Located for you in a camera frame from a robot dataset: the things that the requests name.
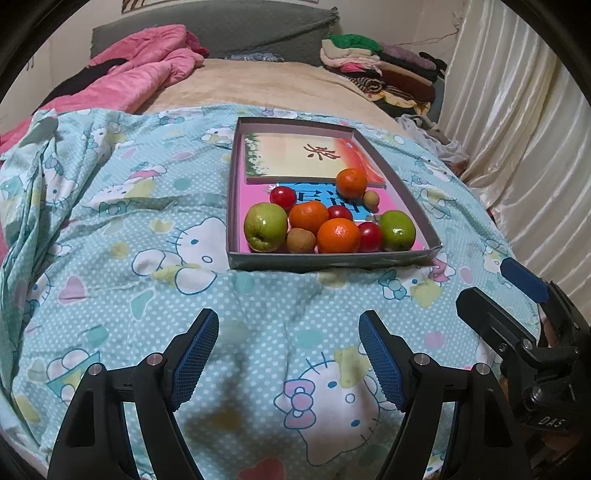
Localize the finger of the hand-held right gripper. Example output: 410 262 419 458
455 287 578 366
501 257 591 333

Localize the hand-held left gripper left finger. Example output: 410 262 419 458
47 308 220 480

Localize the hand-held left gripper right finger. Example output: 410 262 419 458
359 310 522 480

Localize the shallow pink box tray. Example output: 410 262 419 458
226 116 443 272

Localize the green jujube fruit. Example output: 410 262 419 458
244 202 288 253
379 210 417 252

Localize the orange mandarin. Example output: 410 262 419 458
289 202 329 234
317 218 361 254
335 168 368 200

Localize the brown round fruit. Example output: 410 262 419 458
286 227 317 254

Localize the cat print light blue blanket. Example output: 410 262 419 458
0 105 541 480

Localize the cream satin curtain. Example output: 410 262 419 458
438 0 591 296

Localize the pink cover book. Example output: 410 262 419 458
235 182 428 254

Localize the white crumpled cloth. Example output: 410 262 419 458
397 113 469 174

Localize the landscape cover book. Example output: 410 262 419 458
245 132 387 190

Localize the stack of folded clothes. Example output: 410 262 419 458
321 34 446 116

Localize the beige blanket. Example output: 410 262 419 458
134 58 416 134

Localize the pink quilt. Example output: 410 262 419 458
0 24 206 158

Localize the black garment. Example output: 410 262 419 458
41 58 130 109

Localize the grey headboard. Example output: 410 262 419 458
90 7 340 63

